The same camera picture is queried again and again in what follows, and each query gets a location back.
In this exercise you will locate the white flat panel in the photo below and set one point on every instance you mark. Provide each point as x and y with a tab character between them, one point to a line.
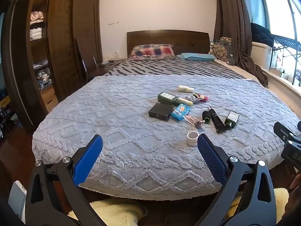
17	197

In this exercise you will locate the teal pillow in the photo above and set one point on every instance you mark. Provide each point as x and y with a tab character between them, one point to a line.
197	56

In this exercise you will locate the grey textured blanket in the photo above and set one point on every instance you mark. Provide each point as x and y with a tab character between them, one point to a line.
122	127

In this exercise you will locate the dark green labelled bottle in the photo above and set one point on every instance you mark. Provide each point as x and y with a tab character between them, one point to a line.
167	98

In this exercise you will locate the black metal rack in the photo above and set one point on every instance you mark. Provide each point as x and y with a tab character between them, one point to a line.
287	43

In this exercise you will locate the fluffy cream slipper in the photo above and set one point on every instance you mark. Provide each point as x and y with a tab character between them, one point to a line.
112	213
281	200

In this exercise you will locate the brown wooden wardrobe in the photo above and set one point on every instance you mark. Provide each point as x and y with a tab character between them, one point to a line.
61	42

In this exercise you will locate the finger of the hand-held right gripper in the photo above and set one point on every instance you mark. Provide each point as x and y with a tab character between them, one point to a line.
282	130

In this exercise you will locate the folded clothes in wardrobe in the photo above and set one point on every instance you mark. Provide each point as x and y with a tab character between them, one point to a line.
37	28

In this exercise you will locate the folded black metal frame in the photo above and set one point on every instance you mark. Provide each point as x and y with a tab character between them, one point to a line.
82	58

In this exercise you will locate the black flat box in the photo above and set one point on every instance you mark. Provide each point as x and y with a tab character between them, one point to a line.
160	111

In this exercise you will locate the grey black striped bedspread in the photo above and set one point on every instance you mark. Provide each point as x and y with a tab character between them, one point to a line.
178	68

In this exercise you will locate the white storage box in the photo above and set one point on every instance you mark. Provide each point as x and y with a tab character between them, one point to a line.
261	54

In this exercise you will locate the blue tissue packet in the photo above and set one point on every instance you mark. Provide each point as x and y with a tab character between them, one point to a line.
180	111

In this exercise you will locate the dark green square bottle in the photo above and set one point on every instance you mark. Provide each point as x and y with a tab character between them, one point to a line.
231	119

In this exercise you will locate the dark clothes pile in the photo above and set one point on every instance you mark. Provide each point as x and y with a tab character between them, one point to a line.
259	34

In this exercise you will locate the white wall socket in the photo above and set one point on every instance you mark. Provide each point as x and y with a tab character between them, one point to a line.
116	54

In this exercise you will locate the small dark green bottle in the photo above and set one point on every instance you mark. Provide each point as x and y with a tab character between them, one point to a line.
206	116

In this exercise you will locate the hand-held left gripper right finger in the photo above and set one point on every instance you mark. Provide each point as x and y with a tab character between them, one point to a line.
211	160

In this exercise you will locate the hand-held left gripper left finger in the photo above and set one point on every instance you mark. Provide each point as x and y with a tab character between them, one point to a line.
88	160

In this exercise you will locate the plaid pillow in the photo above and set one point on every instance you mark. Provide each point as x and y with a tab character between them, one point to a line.
152	51

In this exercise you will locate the black squeeze tube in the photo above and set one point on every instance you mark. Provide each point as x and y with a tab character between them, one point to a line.
217	121

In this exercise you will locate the brown curtain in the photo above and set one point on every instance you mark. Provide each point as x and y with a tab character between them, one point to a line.
232	21

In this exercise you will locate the colourful snack wrappers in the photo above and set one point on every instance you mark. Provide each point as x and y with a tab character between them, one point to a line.
198	97

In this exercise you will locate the pink clear wrapper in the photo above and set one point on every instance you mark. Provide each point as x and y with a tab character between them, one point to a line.
191	120

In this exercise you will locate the person's right forearm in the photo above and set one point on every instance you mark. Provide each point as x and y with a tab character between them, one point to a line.
294	202

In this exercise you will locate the wooden bed headboard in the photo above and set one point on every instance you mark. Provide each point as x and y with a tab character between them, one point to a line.
164	37

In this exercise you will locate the yellow bottle with white cap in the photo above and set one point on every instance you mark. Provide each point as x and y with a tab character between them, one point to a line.
185	89

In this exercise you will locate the cream squeeze tube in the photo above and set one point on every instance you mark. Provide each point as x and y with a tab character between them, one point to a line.
185	101

